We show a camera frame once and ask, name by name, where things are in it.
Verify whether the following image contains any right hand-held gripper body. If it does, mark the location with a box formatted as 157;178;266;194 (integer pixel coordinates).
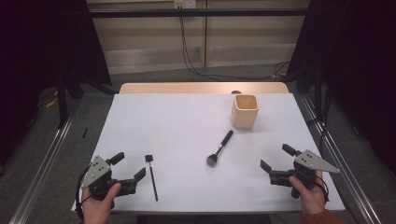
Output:
269;149;341;188

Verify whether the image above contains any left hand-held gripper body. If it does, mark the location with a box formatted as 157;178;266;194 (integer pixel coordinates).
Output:
81;155;138;198

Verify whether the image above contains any thin black makeup brush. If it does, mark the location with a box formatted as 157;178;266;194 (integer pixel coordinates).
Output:
144;154;159;203

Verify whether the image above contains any large black makeup brush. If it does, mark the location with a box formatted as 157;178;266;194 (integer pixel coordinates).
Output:
205;130;234;168

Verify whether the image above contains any beige square cup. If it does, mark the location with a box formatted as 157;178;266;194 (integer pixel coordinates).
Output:
231;93;260;130

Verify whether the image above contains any person's right hand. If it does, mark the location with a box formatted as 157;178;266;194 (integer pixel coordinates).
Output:
288;170;327;216

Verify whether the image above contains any person's left hand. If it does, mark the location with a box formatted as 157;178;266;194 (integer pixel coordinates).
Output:
81;182;122;224

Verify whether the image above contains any light wooden table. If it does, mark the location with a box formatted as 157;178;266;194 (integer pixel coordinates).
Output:
119;81;290;95

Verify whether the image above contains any black curtain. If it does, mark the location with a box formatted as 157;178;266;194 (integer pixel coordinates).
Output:
0;0;112;175
285;0;396;176

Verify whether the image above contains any black horizontal bar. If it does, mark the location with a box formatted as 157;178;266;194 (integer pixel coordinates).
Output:
88;8;310;19

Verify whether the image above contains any metal floor rail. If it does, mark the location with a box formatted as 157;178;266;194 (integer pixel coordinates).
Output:
8;106;78;224
298;92;383;224

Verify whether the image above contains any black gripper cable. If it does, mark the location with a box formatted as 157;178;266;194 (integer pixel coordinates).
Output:
314;176;331;204
74;167;92;221

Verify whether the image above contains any black stand post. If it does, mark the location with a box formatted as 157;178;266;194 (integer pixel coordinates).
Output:
55;73;70;130

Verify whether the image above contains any black wall cable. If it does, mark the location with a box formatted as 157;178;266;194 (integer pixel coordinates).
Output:
180;7;290;82
178;7;290;81

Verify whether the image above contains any white wall outlet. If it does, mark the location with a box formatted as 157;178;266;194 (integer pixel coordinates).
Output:
174;0;197;9

